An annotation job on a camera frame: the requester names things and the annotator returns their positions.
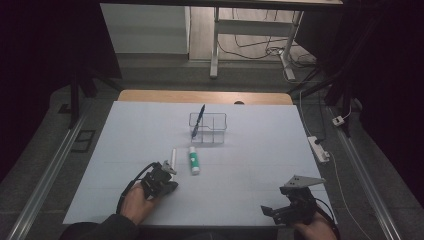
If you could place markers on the aluminium rail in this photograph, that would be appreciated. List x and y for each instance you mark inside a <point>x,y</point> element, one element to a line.
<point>366,180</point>
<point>46,180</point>

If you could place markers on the white table mat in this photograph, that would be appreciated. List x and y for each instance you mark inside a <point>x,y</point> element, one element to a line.
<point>253,166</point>

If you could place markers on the small white adapter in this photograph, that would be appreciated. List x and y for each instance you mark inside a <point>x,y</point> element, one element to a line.
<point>338,120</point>

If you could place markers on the person's right hand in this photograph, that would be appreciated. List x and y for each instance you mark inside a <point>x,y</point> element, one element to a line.
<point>315,230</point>

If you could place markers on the clear plastic pen holder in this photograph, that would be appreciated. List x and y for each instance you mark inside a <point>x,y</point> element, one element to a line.
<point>208,128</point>

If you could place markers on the black plug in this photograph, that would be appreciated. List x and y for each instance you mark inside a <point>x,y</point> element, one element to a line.
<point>319,141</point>

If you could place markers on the white power strip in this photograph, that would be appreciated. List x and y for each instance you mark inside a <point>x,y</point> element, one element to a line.
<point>318,149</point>

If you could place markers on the white pen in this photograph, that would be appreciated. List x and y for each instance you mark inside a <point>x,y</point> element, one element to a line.
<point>173,156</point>

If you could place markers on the white cabinet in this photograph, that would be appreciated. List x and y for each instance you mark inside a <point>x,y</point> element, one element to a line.
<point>143,30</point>

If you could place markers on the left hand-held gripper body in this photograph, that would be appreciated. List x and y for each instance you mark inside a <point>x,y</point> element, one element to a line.
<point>155,181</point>

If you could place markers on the green and white glue stick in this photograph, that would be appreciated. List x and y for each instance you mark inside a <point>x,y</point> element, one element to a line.
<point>194,161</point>

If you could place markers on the white desk frame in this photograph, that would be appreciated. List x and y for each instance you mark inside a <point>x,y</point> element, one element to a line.
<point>253,27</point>

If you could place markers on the blue pen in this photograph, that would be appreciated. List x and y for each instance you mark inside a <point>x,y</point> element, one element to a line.
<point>198,121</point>

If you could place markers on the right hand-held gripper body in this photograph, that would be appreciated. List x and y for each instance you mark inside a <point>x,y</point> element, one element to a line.
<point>300,205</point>

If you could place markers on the black metal stand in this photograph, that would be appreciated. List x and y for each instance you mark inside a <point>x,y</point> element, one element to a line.
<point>75,100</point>
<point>336,90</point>

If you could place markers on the person's left hand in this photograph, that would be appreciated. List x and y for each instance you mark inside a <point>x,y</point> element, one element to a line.
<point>135,203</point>

